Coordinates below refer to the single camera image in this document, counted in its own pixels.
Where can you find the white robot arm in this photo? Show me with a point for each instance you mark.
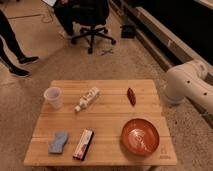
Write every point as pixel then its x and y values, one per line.
pixel 187 80

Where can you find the wooden table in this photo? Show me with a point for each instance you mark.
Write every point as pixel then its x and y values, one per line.
pixel 105 116

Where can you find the small black box on floor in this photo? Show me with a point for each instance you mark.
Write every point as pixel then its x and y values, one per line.
pixel 127 31

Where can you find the seated person in dark clothes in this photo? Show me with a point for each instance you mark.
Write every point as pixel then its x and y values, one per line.
pixel 63 11

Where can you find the dark red pepper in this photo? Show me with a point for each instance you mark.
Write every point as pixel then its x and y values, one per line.
pixel 131 96

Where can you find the translucent plastic cup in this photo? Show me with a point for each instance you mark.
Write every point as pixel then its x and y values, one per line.
pixel 53 96

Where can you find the standing person in black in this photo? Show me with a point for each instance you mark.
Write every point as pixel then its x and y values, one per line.
pixel 8 34

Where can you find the white plastic bottle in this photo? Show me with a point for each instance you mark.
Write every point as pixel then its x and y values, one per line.
pixel 87 99

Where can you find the blue sponge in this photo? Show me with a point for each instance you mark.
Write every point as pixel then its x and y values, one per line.
pixel 57 145

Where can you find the orange ceramic bowl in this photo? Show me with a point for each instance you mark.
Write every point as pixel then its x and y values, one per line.
pixel 140 137

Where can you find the black office chair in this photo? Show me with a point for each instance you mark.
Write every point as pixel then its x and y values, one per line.
pixel 92 16

